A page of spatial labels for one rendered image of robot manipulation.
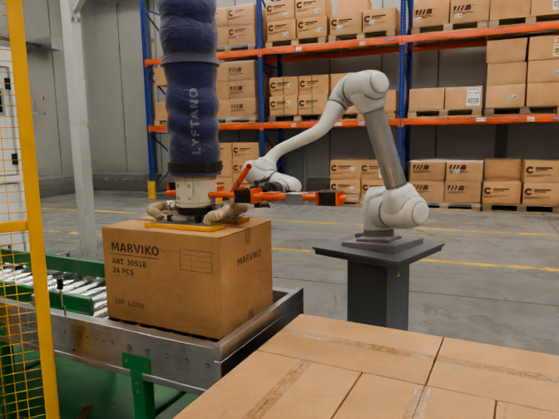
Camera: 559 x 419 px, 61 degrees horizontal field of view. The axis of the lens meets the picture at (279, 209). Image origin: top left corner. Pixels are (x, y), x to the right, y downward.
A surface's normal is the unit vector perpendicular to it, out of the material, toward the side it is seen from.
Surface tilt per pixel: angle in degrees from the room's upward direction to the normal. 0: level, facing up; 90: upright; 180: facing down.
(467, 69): 90
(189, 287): 90
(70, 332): 90
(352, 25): 91
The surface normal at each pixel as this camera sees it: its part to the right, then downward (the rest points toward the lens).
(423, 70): -0.38, 0.15
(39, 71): 0.93, 0.04
